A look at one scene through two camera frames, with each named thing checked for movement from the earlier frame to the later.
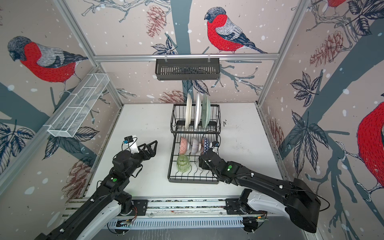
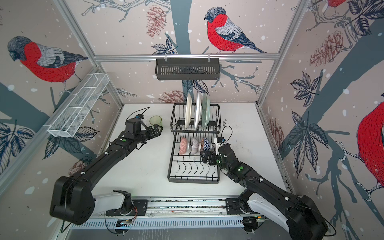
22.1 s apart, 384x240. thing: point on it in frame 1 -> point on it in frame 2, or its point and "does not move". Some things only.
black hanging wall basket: (178, 69) does not move
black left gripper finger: (149, 146) -> (157, 129)
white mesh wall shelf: (72, 113) does not move
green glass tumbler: (183, 164) -> (156, 120)
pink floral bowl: (183, 145) does not move
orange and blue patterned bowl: (205, 146) does not move
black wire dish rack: (194, 129) does not move
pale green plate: (206, 110) does not move
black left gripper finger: (152, 154) -> (154, 134)
